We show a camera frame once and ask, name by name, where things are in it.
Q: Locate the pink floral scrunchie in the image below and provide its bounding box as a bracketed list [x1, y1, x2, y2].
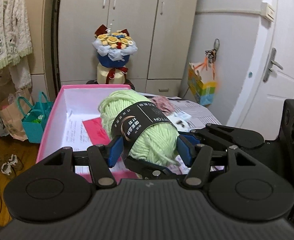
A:
[150, 96, 175, 116]

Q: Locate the black stool under bouquet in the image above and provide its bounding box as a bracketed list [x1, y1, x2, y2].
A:
[86, 79, 136, 90]

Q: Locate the white paper sheet in box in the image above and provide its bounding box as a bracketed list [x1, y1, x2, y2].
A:
[61, 111, 100, 151]

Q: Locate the striped pink table cloth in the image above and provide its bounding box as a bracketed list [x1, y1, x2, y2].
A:
[139, 93, 222, 176]

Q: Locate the white door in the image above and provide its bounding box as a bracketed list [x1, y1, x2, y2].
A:
[239, 0, 294, 140]

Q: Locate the pink storage box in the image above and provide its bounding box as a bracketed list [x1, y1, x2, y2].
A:
[36, 84, 138, 181]

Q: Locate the red card in box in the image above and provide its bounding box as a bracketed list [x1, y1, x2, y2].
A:
[82, 118, 111, 145]

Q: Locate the silver door handle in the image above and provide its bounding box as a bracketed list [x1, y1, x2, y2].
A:
[263, 47, 284, 83]

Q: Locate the white brown plush toy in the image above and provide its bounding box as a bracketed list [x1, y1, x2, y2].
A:
[167, 111, 191, 132]

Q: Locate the colourful paper gift bag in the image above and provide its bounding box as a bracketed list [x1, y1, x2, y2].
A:
[187, 60, 217, 106]

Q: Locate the flower bouquet blue wrap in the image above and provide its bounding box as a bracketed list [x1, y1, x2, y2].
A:
[92, 24, 138, 85]

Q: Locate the brown paper bag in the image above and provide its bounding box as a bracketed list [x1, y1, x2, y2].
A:
[0, 88, 33, 141]

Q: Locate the cream knitted cardigan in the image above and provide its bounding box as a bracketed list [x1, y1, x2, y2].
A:
[0, 0, 34, 75]

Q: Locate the grey wardrobe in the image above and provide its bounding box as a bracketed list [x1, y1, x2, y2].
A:
[58, 0, 197, 96]

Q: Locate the keys bunch on hook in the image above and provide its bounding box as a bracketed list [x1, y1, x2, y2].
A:
[205, 38, 220, 64]

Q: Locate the green yarn ball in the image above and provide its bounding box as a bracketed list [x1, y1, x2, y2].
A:
[98, 89, 178, 166]

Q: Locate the teal gift bag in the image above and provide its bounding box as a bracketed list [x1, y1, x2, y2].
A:
[17, 92, 53, 144]

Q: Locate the wall switch box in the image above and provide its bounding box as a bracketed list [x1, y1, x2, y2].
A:
[260, 2, 276, 22]

